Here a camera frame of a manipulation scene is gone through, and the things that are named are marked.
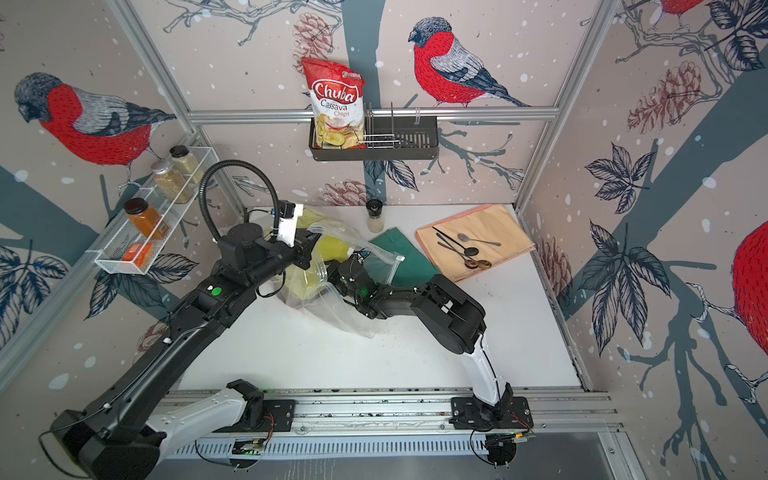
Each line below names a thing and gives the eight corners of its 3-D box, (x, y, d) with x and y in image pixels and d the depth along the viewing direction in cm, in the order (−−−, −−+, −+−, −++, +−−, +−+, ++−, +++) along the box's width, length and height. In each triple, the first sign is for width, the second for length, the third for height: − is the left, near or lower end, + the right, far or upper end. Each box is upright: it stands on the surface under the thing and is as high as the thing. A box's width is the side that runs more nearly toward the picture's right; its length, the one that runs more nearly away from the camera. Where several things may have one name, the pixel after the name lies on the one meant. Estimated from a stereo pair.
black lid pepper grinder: (367, 233, 113) (365, 214, 105) (368, 217, 119) (366, 198, 110) (383, 233, 113) (382, 214, 105) (383, 217, 119) (382, 198, 110)
